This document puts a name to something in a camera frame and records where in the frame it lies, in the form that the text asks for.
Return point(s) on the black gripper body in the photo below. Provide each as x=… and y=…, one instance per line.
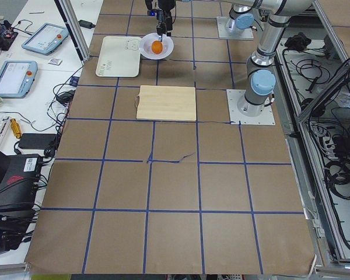
x=164, y=6

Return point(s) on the orange fruit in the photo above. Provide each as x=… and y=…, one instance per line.
x=157, y=47

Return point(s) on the far teach pendant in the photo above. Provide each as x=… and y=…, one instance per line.
x=46, y=39

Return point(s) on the bamboo cutting board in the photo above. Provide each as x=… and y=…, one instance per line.
x=169, y=103

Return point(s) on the white round plate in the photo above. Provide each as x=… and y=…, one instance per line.
x=145, y=46

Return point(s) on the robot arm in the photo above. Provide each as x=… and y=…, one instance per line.
x=242, y=15
x=261, y=81

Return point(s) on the black power adapter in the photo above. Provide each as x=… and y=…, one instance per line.
x=36, y=141

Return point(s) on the gold metal cylinder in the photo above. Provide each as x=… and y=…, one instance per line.
x=15, y=127

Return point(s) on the aluminium frame post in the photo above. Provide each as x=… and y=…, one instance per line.
x=67, y=13

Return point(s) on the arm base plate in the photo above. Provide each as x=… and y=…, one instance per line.
x=243, y=113
x=228, y=30

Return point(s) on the near teach pendant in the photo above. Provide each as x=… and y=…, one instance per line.
x=16, y=78

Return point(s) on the cream bear tray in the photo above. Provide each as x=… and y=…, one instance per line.
x=119, y=57

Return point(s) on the teach pendant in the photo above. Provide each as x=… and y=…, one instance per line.
x=46, y=39
x=16, y=78

